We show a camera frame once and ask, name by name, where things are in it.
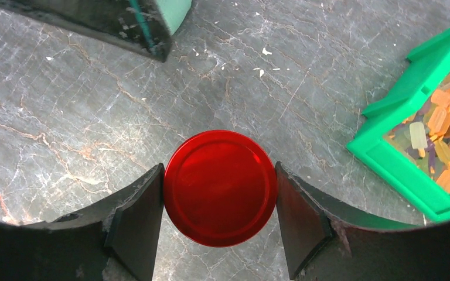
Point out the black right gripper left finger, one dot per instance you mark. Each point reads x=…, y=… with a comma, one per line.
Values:
x=115, y=238

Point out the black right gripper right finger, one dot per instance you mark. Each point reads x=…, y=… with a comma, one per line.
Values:
x=327, y=239

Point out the green plastic candy bin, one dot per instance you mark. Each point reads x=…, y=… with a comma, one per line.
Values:
x=406, y=136

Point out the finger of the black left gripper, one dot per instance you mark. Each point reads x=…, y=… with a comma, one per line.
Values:
x=136, y=26

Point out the mint green tube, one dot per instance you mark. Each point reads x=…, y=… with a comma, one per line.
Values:
x=174, y=12

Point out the red jar lid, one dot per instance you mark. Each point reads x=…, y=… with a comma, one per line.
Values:
x=220, y=188

